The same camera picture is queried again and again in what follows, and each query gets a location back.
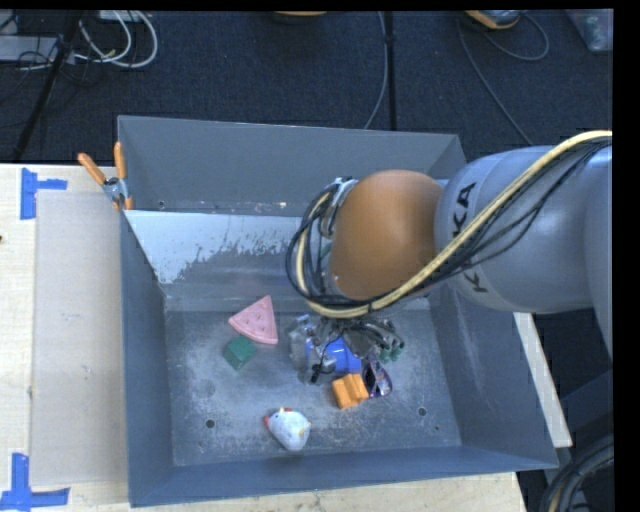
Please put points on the dark green block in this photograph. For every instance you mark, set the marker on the dark green block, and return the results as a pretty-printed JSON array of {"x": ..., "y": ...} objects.
[{"x": 239, "y": 352}]

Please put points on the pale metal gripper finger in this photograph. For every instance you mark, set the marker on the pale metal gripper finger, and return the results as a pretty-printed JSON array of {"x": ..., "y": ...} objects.
[
  {"x": 298, "y": 345},
  {"x": 308, "y": 376}
]

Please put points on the white toy chicken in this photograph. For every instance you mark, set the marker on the white toy chicken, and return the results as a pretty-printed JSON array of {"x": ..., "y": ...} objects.
[{"x": 291, "y": 429}]

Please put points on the orange ridged toy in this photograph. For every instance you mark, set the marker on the orange ridged toy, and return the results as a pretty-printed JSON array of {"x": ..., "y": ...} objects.
[{"x": 349, "y": 391}]

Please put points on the pink toy watermelon slice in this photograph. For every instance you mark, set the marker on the pink toy watermelon slice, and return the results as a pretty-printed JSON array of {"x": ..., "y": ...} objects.
[{"x": 259, "y": 321}]

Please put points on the black cylinder on white bracket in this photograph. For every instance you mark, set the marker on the black cylinder on white bracket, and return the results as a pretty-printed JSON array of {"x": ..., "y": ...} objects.
[{"x": 324, "y": 364}]

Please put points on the grey metal bin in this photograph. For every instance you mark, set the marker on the grey metal bin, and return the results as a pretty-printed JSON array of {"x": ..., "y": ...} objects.
[{"x": 260, "y": 390}]

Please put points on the pale wood flat board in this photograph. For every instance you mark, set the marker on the pale wood flat board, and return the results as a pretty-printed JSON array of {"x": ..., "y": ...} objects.
[{"x": 75, "y": 325}]

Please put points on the purple sunglasses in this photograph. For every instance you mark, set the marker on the purple sunglasses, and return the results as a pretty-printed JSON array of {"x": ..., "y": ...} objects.
[{"x": 379, "y": 381}]

